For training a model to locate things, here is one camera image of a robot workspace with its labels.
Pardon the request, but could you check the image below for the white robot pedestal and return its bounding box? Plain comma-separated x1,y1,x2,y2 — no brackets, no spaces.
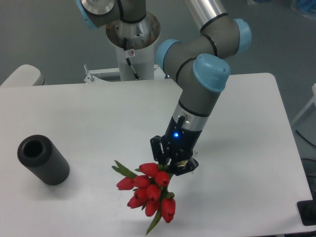
84,12,160,83

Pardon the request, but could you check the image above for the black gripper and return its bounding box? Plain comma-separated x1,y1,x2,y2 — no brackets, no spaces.
150,116,202,176

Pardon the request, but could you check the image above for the blue plastic bag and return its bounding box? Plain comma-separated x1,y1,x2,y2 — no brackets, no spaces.
290,0,316,20

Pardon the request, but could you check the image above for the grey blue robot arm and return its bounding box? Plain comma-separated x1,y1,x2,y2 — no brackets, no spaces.
76,0,252,175

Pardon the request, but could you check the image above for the dark grey ribbed vase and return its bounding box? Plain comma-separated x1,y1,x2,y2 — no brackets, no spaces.
17,135,70,186

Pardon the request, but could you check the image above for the white furniture frame right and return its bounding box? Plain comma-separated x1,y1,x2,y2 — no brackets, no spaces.
291,84,316,129

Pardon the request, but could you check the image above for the red tulip bouquet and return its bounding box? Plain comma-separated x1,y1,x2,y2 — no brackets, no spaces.
112,160,176,234

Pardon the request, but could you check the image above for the black cable on floor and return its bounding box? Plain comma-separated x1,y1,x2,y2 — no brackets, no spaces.
295,129,316,148

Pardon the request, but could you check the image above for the black box at table edge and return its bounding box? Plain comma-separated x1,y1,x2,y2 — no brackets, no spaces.
297,200,316,226

